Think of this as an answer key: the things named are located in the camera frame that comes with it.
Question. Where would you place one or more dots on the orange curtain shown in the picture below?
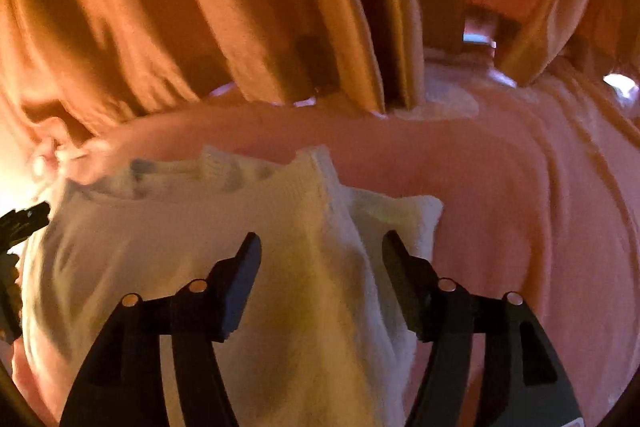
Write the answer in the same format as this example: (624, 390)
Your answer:
(76, 68)

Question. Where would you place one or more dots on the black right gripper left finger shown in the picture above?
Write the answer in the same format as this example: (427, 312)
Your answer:
(120, 381)

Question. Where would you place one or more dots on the white sweater with black hearts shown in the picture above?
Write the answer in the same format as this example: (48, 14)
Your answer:
(322, 340)

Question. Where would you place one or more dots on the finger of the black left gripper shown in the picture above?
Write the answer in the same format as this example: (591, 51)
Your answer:
(17, 226)

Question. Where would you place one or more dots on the pink patterned blanket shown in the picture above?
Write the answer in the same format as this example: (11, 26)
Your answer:
(539, 189)

